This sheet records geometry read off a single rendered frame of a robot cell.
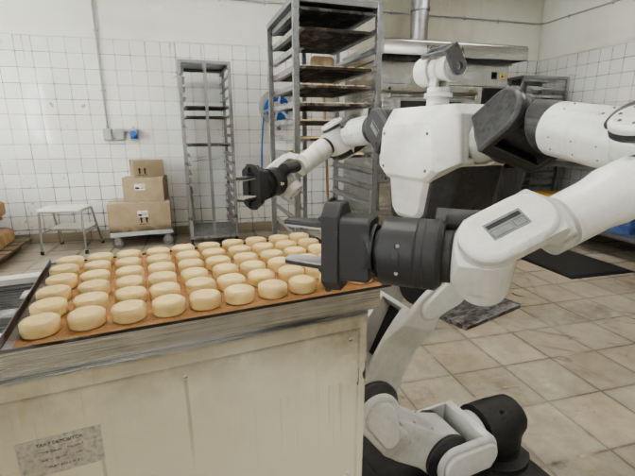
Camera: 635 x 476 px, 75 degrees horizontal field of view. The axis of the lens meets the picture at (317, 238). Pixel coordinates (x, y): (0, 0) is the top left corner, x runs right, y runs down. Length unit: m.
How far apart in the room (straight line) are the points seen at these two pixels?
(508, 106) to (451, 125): 0.12
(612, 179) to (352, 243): 0.30
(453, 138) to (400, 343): 0.49
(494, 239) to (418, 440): 0.87
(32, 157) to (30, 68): 0.88
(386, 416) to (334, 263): 0.61
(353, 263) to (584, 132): 0.39
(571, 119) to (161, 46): 4.63
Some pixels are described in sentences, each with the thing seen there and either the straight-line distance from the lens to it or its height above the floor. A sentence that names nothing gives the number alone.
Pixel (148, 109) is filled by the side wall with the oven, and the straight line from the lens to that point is 5.01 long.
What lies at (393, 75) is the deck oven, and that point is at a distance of 4.41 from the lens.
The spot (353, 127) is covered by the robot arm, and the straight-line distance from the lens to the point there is 1.32.
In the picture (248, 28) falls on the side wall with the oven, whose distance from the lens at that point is 5.13.
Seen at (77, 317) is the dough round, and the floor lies 0.92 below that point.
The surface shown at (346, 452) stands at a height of 0.53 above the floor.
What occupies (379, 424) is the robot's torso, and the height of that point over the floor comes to 0.51.
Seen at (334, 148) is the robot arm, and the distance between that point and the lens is 1.43.
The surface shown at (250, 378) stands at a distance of 0.77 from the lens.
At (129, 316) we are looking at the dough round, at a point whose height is 0.91.
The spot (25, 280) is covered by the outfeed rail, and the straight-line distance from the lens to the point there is 1.00.
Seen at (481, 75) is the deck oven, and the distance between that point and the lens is 4.92.
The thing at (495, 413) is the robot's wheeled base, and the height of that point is 0.35.
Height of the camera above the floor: 1.18
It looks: 15 degrees down
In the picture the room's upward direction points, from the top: straight up
